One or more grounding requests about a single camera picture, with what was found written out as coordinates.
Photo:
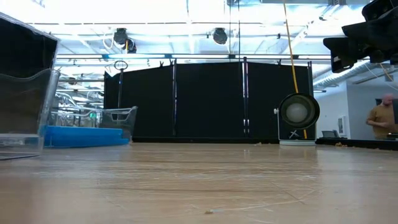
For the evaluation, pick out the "small wood chip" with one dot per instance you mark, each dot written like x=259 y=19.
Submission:
x=209 y=211

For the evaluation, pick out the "black ceiling spotlight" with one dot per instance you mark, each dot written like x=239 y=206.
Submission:
x=220 y=35
x=122 y=39

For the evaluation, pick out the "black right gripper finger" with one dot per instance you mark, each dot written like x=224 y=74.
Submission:
x=339 y=53

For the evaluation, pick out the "person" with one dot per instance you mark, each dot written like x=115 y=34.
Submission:
x=382 y=118

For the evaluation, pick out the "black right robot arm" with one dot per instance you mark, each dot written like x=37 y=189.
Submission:
x=382 y=7

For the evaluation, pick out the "black aluminium table frame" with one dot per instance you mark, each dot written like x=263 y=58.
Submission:
x=357 y=143

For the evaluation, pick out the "clear black-tray CD jewel case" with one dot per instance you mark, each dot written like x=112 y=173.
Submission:
x=25 y=46

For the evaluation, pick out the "white spot lamp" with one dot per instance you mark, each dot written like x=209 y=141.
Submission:
x=298 y=112

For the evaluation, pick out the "framed wall picture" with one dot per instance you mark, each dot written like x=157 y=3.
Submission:
x=341 y=125

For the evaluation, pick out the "black partition curtain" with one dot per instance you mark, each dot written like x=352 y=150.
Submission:
x=202 y=102

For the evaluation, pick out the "clear plastic bin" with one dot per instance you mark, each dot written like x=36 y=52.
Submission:
x=49 y=102
x=124 y=121

